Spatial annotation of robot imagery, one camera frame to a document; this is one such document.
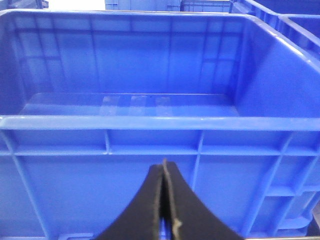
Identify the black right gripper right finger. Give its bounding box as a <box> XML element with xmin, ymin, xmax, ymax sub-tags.
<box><xmin>161</xmin><ymin>159</ymin><xmax>243</xmax><ymax>240</ymax></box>

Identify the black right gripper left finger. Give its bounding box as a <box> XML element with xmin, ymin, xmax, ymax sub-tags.
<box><xmin>95</xmin><ymin>164</ymin><xmax>164</xmax><ymax>240</ymax></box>

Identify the right blue plastic crate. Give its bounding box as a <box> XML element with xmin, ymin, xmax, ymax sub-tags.
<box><xmin>0</xmin><ymin>9</ymin><xmax>320</xmax><ymax>240</ymax></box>

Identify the blue plastic crate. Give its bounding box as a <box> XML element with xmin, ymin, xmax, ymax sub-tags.
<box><xmin>0</xmin><ymin>9</ymin><xmax>320</xmax><ymax>240</ymax></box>
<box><xmin>229</xmin><ymin>0</ymin><xmax>320</xmax><ymax>59</ymax></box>

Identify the far right blue crate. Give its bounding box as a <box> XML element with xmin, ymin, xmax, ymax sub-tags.
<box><xmin>104</xmin><ymin>0</ymin><xmax>231</xmax><ymax>13</ymax></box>

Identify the left blue plastic crate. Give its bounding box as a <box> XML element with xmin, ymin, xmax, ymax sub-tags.
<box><xmin>229</xmin><ymin>0</ymin><xmax>320</xmax><ymax>59</ymax></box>

